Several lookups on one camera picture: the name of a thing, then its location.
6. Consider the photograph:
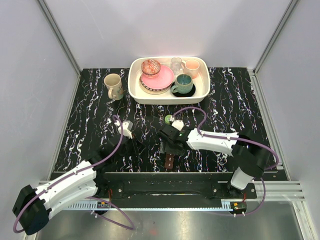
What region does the brown pill organizer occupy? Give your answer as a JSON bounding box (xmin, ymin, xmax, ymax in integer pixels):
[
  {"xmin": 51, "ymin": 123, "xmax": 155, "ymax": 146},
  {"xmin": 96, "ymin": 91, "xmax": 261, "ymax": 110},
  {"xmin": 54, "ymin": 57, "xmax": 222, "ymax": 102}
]
[{"xmin": 164, "ymin": 153, "xmax": 175, "ymax": 172}]

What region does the green pill bottle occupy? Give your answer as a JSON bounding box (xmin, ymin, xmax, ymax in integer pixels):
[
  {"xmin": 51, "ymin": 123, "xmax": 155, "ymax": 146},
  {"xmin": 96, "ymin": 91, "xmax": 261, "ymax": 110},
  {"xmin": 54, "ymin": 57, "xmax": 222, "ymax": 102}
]
[{"xmin": 164, "ymin": 114, "xmax": 175, "ymax": 125}]

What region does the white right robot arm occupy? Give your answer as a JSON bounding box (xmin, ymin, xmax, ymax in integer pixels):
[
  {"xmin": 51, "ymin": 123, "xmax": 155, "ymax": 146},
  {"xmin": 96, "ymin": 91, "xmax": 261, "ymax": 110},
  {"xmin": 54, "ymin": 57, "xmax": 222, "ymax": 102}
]
[{"xmin": 158, "ymin": 124, "xmax": 271, "ymax": 199}]

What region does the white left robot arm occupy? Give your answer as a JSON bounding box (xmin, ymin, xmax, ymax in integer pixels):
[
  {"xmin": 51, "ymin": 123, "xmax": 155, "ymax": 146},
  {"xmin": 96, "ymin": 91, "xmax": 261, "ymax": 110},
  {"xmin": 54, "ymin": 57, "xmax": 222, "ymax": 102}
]
[{"xmin": 12, "ymin": 135, "xmax": 145, "ymax": 235}]

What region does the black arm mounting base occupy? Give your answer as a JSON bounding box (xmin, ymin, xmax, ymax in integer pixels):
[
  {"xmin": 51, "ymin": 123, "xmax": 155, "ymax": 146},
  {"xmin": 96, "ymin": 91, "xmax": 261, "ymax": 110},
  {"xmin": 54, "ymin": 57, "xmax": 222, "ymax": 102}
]
[{"xmin": 99, "ymin": 172, "xmax": 257, "ymax": 200}]

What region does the black saucer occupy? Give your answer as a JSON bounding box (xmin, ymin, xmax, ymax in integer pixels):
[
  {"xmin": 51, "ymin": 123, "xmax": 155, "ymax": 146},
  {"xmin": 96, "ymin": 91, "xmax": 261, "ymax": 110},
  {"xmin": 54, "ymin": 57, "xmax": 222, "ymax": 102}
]
[{"xmin": 172, "ymin": 84, "xmax": 196, "ymax": 98}]

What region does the striped rim plate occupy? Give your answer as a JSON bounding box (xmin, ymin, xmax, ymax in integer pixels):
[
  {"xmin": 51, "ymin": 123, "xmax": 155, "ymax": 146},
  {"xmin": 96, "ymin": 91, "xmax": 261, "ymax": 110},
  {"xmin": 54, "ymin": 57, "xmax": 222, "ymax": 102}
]
[{"xmin": 139, "ymin": 76, "xmax": 170, "ymax": 95}]

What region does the teal green mug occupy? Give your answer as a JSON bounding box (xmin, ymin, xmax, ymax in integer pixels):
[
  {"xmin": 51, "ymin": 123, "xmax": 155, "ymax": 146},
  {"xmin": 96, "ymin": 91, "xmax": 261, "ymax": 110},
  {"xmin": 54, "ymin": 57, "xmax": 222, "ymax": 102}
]
[{"xmin": 170, "ymin": 74, "xmax": 194, "ymax": 94}]

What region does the pink plate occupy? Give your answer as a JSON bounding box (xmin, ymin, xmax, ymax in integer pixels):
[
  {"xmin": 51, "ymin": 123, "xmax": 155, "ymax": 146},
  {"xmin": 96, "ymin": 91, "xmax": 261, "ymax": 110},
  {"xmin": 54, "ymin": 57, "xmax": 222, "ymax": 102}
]
[{"xmin": 141, "ymin": 65, "xmax": 175, "ymax": 90}]

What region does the white rectangular basin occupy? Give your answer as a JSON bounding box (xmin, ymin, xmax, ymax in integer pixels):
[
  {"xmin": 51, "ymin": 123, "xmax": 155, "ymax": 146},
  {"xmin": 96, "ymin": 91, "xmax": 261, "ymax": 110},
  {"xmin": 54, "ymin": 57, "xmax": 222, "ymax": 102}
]
[{"xmin": 127, "ymin": 56, "xmax": 211, "ymax": 105}]

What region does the beige floral mug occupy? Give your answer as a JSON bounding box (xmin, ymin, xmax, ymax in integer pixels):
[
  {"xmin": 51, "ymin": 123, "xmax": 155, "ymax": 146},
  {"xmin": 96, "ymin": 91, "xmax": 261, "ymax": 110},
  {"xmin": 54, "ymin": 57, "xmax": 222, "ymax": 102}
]
[{"xmin": 103, "ymin": 73, "xmax": 124, "ymax": 101}]

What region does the peach pink mug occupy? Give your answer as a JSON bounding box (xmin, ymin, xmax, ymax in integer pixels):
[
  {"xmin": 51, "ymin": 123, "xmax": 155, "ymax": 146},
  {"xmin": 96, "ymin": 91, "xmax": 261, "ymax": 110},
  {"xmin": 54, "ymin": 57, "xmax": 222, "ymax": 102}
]
[{"xmin": 183, "ymin": 59, "xmax": 200, "ymax": 79}]

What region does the red patterned glass bowl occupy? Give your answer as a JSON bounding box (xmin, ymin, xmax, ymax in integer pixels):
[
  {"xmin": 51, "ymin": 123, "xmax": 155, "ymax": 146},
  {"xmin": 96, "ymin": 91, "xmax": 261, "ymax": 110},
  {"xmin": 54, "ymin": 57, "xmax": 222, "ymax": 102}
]
[{"xmin": 140, "ymin": 59, "xmax": 162, "ymax": 78}]

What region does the clear glass cup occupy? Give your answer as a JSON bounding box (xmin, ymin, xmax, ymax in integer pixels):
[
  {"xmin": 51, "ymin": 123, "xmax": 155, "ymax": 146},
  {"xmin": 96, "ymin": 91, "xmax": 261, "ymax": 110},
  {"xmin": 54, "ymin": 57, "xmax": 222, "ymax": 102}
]
[{"xmin": 170, "ymin": 57, "xmax": 185, "ymax": 76}]

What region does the right orange power connector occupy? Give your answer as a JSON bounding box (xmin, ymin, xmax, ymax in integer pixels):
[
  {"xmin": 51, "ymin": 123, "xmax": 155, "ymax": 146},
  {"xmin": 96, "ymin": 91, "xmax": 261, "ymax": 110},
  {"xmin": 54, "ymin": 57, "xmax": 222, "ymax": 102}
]
[{"xmin": 231, "ymin": 201, "xmax": 247, "ymax": 212}]

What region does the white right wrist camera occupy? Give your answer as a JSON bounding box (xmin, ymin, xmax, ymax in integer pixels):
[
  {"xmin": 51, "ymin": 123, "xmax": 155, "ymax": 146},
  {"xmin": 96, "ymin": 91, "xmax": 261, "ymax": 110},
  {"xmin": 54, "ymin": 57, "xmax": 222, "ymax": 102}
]
[{"xmin": 170, "ymin": 120, "xmax": 184, "ymax": 131}]

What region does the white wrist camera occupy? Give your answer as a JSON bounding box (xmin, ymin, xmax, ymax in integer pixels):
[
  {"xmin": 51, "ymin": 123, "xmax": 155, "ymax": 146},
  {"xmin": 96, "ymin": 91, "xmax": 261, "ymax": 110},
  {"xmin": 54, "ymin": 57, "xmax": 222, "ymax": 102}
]
[
  {"xmin": 114, "ymin": 120, "xmax": 133, "ymax": 139},
  {"xmin": 170, "ymin": 120, "xmax": 184, "ymax": 131}
]

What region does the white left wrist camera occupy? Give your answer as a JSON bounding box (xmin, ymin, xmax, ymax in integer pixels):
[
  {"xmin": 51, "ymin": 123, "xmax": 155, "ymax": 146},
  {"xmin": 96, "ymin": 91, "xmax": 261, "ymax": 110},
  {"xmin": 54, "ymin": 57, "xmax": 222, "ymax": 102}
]
[{"xmin": 114, "ymin": 120, "xmax": 133, "ymax": 139}]

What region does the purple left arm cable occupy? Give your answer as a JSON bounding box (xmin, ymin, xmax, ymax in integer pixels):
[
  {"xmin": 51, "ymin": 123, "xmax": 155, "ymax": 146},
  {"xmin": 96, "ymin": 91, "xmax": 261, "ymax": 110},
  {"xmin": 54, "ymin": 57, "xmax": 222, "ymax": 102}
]
[{"xmin": 12, "ymin": 114, "xmax": 136, "ymax": 234}]

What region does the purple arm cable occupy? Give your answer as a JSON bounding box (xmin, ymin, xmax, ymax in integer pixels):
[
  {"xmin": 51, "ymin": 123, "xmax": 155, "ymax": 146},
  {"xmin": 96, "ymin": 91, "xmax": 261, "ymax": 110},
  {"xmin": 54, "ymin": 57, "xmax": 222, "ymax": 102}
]
[
  {"xmin": 172, "ymin": 106, "xmax": 280, "ymax": 217},
  {"xmin": 12, "ymin": 114, "xmax": 136, "ymax": 234}
]

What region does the white slotted cable duct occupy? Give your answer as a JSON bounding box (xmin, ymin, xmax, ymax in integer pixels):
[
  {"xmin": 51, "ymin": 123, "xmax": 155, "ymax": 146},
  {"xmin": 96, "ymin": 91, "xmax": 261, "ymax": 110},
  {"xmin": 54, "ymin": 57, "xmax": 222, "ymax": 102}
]
[{"xmin": 64, "ymin": 200, "xmax": 233, "ymax": 212}]

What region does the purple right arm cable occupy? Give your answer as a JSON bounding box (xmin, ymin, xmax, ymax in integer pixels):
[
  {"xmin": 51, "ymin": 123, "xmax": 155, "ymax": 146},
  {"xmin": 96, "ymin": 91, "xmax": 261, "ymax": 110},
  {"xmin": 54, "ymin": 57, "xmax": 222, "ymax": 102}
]
[{"xmin": 172, "ymin": 106, "xmax": 280, "ymax": 217}]

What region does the left aluminium frame post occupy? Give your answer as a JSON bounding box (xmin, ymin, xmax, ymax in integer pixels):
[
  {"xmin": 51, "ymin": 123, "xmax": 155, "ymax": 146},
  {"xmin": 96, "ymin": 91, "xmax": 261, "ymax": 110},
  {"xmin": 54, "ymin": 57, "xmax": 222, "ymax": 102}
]
[{"xmin": 36, "ymin": 0, "xmax": 82, "ymax": 76}]

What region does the aluminium frame post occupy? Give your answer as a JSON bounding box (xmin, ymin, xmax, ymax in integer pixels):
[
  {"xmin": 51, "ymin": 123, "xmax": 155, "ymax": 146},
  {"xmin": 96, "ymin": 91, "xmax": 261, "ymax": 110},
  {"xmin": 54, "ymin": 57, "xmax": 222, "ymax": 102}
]
[
  {"xmin": 252, "ymin": 0, "xmax": 300, "ymax": 76},
  {"xmin": 36, "ymin": 0, "xmax": 82, "ymax": 76}
]

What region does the right aluminium frame post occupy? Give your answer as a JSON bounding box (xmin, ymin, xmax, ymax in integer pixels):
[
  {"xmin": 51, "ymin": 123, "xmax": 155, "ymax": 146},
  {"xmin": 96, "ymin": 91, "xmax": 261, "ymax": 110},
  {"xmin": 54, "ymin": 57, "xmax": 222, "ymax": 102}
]
[{"xmin": 252, "ymin": 0, "xmax": 300, "ymax": 76}]

